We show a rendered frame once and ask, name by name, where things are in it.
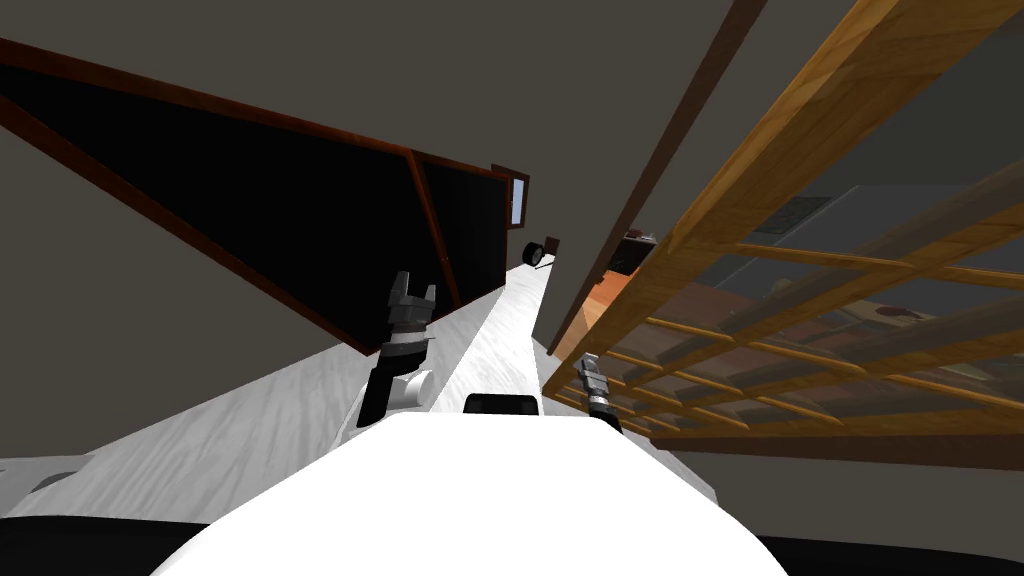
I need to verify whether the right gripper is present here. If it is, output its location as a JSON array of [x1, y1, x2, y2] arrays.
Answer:
[[576, 353, 612, 398]]

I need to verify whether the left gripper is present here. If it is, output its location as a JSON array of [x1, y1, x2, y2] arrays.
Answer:
[[386, 271, 438, 347]]

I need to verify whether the small brown-framed window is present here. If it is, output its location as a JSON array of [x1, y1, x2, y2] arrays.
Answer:
[[489, 163, 532, 233]]

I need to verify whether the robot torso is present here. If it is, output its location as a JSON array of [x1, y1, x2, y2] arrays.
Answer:
[[147, 392, 791, 576]]

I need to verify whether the black brown-framed door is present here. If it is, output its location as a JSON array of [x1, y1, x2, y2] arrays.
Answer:
[[0, 38, 513, 357]]

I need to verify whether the wooden lattice glass door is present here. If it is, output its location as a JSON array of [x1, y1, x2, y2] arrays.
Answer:
[[542, 0, 1024, 451]]

